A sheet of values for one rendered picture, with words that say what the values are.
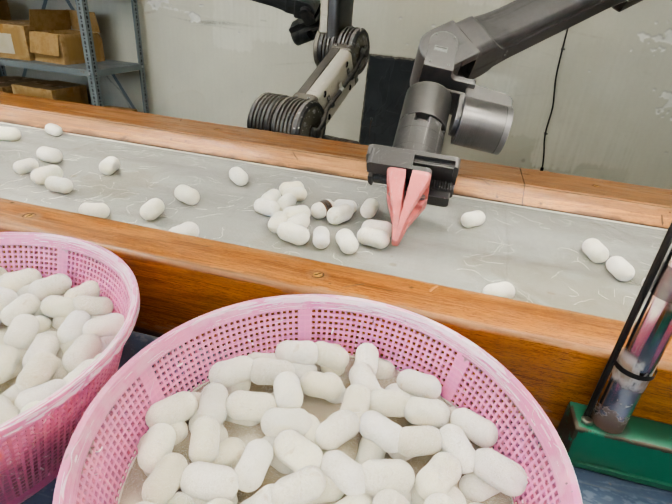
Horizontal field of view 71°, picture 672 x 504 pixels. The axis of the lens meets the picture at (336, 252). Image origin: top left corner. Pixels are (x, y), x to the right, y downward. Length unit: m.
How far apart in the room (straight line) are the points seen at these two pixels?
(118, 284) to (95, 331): 0.05
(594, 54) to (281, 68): 1.56
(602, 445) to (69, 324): 0.41
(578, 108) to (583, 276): 2.12
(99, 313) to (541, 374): 0.36
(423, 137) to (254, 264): 0.24
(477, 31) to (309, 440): 0.52
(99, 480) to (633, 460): 0.36
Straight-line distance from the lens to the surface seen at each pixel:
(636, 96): 2.69
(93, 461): 0.30
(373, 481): 0.29
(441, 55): 0.61
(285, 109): 0.99
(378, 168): 0.53
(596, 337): 0.42
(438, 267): 0.50
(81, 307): 0.44
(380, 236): 0.51
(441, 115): 0.58
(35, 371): 0.38
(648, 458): 0.44
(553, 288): 0.52
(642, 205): 0.77
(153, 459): 0.31
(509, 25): 0.69
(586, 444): 0.42
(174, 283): 0.45
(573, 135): 2.67
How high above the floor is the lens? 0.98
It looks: 28 degrees down
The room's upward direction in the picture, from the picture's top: 5 degrees clockwise
